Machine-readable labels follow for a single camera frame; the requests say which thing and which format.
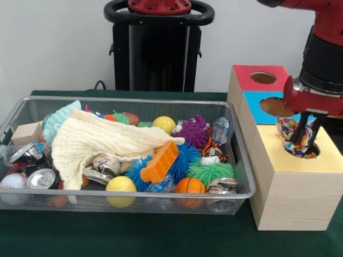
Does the dark green tablecloth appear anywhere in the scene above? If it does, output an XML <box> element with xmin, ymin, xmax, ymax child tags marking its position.
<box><xmin>0</xmin><ymin>90</ymin><xmax>343</xmax><ymax>257</ymax></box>

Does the small print cloth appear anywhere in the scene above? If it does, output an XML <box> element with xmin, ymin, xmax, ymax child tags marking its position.
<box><xmin>275</xmin><ymin>116</ymin><xmax>319</xmax><ymax>158</ymax></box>

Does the purple spiky toy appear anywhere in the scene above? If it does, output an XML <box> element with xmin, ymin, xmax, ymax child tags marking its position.
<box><xmin>171</xmin><ymin>114</ymin><xmax>211</xmax><ymax>149</ymax></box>

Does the cream waffle cloth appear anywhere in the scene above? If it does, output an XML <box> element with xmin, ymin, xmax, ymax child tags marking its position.
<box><xmin>50</xmin><ymin>108</ymin><xmax>186</xmax><ymax>191</ymax></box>

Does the white baseball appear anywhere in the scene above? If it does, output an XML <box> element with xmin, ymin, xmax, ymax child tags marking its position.
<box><xmin>0</xmin><ymin>173</ymin><xmax>29</xmax><ymax>206</ymax></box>

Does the clear mesh bin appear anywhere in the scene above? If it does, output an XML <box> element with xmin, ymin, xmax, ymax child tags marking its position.
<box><xmin>0</xmin><ymin>95</ymin><xmax>257</xmax><ymax>216</ymax></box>

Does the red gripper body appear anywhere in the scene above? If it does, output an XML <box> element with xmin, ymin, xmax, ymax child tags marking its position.
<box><xmin>283</xmin><ymin>75</ymin><xmax>343</xmax><ymax>118</ymax></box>

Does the orange mini basketball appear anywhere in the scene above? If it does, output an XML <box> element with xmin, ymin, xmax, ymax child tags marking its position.
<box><xmin>175</xmin><ymin>177</ymin><xmax>206</xmax><ymax>209</ymax></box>

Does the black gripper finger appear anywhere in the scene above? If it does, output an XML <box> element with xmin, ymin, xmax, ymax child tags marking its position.
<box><xmin>305</xmin><ymin>114</ymin><xmax>328</xmax><ymax>155</ymax></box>
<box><xmin>290</xmin><ymin>110</ymin><xmax>311</xmax><ymax>147</ymax></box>

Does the blue spiky ball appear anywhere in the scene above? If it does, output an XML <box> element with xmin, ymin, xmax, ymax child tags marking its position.
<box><xmin>124</xmin><ymin>141</ymin><xmax>202</xmax><ymax>192</ymax></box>

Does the green spiky ball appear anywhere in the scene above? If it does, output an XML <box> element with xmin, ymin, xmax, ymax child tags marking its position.
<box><xmin>187</xmin><ymin>157</ymin><xmax>234</xmax><ymax>187</ymax></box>

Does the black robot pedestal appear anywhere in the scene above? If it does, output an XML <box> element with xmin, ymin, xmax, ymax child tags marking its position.
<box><xmin>103</xmin><ymin>0</ymin><xmax>215</xmax><ymax>93</ymax></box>

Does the wooden box with three holes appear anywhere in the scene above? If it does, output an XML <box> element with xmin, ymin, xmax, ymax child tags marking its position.
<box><xmin>227</xmin><ymin>65</ymin><xmax>343</xmax><ymax>231</ymax></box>

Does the orange plastic block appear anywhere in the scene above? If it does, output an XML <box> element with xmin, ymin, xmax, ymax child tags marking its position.
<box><xmin>139</xmin><ymin>140</ymin><xmax>180</xmax><ymax>185</ymax></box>

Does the yellow plastic ball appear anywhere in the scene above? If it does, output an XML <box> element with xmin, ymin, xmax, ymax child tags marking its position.
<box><xmin>105</xmin><ymin>176</ymin><xmax>137</xmax><ymax>209</ymax></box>
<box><xmin>151</xmin><ymin>116</ymin><xmax>177</xmax><ymax>135</ymax></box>

